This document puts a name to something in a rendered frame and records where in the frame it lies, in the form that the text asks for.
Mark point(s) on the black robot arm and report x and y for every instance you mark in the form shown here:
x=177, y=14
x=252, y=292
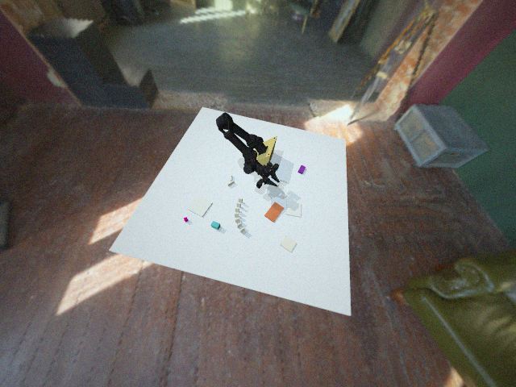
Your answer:
x=251, y=164

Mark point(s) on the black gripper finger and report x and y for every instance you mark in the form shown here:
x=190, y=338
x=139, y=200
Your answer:
x=274, y=176
x=269, y=182

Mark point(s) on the orange flat slab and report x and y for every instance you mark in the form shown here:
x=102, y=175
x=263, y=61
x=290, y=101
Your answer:
x=274, y=211

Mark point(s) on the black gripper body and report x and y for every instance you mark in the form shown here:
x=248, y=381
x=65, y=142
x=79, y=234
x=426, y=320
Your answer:
x=266, y=175

